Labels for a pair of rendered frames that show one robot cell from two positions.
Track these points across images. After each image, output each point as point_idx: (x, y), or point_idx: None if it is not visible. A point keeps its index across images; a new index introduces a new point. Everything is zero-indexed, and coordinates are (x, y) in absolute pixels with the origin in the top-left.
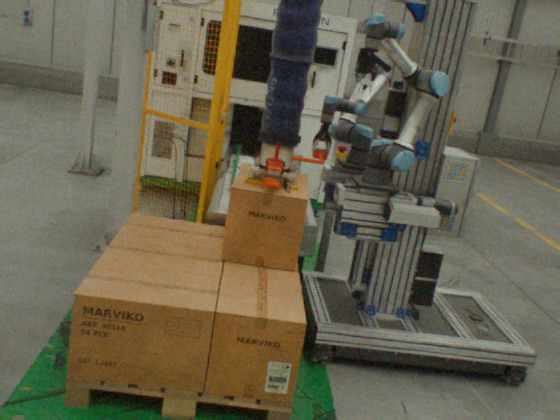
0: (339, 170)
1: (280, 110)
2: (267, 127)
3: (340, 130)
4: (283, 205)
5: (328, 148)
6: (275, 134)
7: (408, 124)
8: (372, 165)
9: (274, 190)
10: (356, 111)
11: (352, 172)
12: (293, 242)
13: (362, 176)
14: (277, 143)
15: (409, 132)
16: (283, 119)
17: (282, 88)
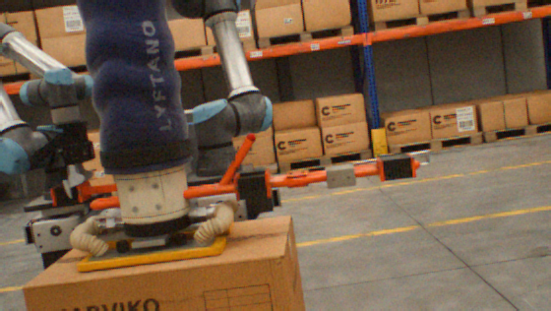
0: (79, 215)
1: (178, 85)
2: (170, 130)
3: (33, 146)
4: (292, 243)
5: (88, 172)
6: (185, 138)
7: (241, 61)
8: (226, 143)
9: (258, 233)
10: (89, 90)
11: (88, 209)
12: (303, 301)
13: (218, 168)
14: (253, 135)
15: (249, 72)
16: (180, 103)
17: (168, 37)
